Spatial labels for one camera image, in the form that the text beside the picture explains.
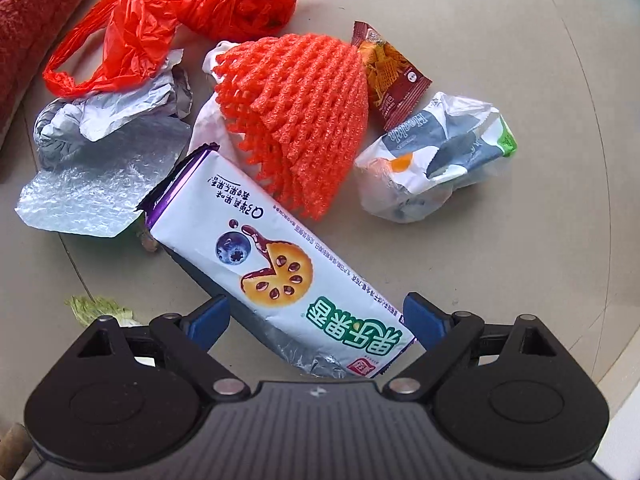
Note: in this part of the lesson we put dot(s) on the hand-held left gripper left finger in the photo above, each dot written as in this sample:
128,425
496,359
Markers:
206,321

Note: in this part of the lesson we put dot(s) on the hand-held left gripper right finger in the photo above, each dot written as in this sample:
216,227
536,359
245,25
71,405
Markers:
424,321

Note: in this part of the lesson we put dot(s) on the white purple biscuit packet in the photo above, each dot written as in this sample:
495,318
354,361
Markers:
260,255

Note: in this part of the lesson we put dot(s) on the grey mailer bag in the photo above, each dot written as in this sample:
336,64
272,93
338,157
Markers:
107,155

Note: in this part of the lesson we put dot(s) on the small brown scrap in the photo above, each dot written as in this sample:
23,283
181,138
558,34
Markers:
149,241

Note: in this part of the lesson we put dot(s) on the cabbage leaf piece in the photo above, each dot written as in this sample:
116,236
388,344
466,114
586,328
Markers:
97,309

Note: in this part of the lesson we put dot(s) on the crumpled white blue plastic bag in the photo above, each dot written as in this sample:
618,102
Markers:
430,160

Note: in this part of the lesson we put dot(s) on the white plastic wrap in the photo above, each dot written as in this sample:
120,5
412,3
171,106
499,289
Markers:
210,125

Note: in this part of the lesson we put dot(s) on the orange foam fruit net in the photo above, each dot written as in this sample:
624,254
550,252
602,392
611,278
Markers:
295,110

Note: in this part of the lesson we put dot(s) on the brown snack packet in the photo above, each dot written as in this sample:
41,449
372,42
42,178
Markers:
390,72

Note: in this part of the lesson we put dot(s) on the red plastic bag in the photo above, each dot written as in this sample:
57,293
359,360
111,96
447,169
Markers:
165,15

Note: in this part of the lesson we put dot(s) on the red fluffy slipper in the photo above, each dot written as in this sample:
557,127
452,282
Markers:
30,25

